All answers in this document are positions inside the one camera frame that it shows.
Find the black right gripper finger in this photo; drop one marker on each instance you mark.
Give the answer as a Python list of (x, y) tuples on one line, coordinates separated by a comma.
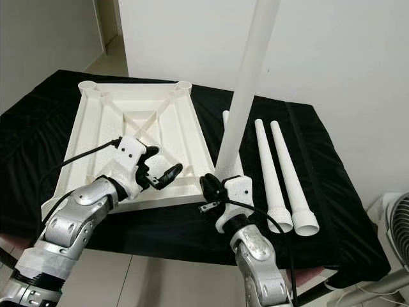
[(212, 188)]

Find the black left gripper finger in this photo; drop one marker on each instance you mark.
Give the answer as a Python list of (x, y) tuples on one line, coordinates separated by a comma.
[(170, 175), (151, 153)]

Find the white plastic table top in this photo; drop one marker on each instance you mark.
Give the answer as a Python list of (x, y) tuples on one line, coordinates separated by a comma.
[(108, 115)]

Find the white plastic table leg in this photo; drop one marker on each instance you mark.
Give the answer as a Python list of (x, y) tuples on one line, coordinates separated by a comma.
[(255, 64), (272, 179), (295, 185), (226, 121)]

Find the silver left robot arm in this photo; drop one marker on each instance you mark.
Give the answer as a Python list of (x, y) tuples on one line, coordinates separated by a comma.
[(83, 214)]

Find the black tablecloth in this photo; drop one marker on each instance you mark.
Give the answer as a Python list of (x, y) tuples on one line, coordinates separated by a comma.
[(32, 147)]

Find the black metal table leg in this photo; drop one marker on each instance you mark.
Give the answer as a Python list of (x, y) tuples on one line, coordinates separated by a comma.
[(316, 291), (7, 270)]

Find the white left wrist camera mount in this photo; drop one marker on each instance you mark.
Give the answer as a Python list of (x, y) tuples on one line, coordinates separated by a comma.
[(131, 157)]

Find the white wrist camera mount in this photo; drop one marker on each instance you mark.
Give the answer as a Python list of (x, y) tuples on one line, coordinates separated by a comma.
[(239, 192), (131, 157)]

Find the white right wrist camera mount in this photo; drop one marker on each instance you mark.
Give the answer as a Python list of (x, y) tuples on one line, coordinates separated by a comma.
[(239, 192)]

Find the white pedestal fan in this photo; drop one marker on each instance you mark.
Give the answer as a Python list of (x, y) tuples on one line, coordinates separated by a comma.
[(396, 224)]

